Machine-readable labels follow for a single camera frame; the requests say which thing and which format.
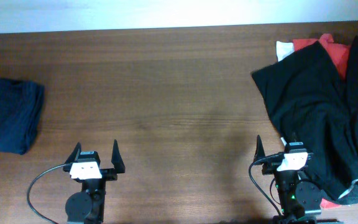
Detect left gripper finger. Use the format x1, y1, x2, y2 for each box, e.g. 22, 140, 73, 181
111, 139, 126, 174
65, 142, 81, 164

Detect black shorts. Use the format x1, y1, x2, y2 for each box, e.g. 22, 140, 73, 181
251, 42, 358, 200

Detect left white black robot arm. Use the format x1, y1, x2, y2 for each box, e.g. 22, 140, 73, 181
63, 140, 126, 224

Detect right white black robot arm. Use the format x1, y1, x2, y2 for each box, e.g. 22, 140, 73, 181
249, 136, 322, 223

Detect folded navy blue garment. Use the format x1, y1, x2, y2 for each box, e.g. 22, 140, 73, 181
0, 78, 45, 155

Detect white garment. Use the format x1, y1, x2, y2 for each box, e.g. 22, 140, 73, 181
276, 41, 295, 62

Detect red garment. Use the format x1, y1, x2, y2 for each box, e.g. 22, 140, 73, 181
293, 34, 351, 80

